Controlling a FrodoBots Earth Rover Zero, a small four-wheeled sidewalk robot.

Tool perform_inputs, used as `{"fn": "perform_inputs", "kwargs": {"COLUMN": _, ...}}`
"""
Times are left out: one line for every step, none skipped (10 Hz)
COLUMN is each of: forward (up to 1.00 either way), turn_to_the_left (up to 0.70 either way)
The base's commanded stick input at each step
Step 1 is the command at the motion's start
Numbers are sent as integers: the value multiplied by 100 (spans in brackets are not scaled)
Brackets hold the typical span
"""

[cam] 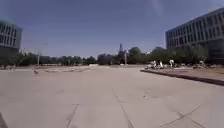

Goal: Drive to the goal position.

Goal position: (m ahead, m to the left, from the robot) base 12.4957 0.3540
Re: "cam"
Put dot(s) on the pale lamp pole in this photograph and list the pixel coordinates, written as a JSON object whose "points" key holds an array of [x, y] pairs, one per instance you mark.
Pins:
{"points": [[125, 57], [38, 60]]}

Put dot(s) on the slim dark tower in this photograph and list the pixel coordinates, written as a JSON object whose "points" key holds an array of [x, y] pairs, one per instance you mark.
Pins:
{"points": [[121, 48]]}

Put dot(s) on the grey concrete slab plaza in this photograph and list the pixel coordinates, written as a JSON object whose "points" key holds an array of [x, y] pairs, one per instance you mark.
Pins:
{"points": [[100, 93]]}

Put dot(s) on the distant row of dark trees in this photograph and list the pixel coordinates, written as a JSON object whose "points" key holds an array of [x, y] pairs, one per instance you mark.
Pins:
{"points": [[73, 60]]}

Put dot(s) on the row of green trees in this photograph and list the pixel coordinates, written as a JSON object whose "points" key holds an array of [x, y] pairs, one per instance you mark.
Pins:
{"points": [[166, 55]]}

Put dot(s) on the raised kerbed dirt bed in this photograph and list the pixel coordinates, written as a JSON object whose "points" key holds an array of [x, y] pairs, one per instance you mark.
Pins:
{"points": [[200, 74]]}

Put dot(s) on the long grey multi-storey building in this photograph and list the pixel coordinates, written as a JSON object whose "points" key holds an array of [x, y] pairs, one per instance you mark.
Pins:
{"points": [[200, 31]]}

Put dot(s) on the low grey glazed building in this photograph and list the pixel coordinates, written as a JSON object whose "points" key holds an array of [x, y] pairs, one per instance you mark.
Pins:
{"points": [[10, 36]]}

